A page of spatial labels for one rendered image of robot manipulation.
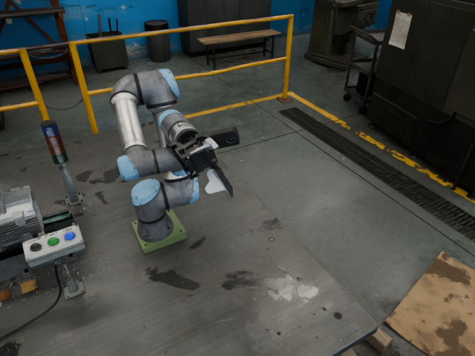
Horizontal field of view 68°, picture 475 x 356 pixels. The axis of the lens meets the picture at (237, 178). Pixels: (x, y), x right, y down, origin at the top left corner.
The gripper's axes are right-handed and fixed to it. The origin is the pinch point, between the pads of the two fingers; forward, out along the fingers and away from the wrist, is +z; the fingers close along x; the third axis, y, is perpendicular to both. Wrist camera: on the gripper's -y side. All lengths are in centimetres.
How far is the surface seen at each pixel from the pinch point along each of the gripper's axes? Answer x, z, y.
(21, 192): -16, -66, 57
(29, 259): -22, -36, 59
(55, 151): -20, -93, 44
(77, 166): -50, -128, 46
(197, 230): -62, -50, 8
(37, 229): -27, -57, 59
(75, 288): -47, -41, 57
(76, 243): -26, -37, 45
